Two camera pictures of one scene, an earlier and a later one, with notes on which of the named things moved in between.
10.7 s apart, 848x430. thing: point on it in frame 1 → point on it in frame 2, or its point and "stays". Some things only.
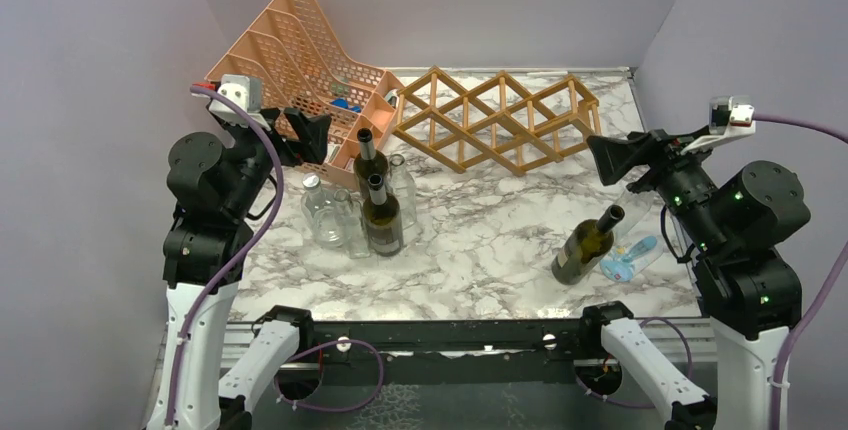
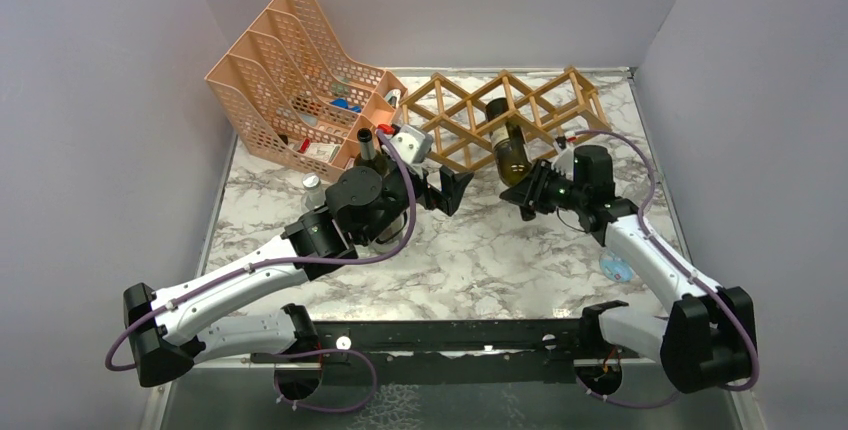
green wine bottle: x=586 y=247 → x=509 y=148
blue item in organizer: x=343 y=102 stays
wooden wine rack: x=498 y=119 stays
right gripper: x=614 y=157 → x=524 y=193
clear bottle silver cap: x=313 y=197 stays
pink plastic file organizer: x=303 y=67 stays
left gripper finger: x=313 y=133 → x=453 y=185
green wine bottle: x=369 y=161 stays
